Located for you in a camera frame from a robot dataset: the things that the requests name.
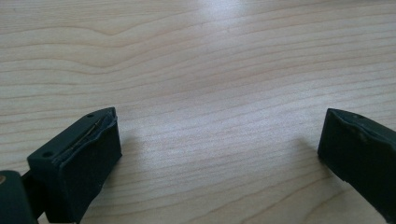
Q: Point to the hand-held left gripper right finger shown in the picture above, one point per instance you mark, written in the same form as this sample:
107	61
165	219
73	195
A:
361	155

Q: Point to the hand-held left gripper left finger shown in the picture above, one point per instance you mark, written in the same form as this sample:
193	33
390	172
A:
79	161

